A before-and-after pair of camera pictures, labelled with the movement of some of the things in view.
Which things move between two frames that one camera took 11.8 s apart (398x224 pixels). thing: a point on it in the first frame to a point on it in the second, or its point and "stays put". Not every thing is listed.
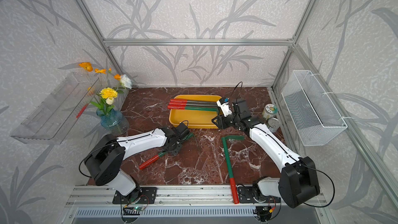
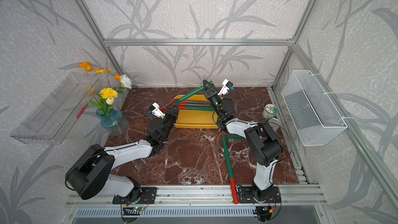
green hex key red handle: (152, 160) to (172, 100)
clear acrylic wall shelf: (52, 120) stays put
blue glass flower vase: (113, 122) stays put
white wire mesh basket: (313, 115) stays put
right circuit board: (265, 212) stays put
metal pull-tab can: (273, 124) stays put
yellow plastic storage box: (194, 119) stays put
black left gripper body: (174, 149) to (167, 123)
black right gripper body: (231, 121) to (217, 103)
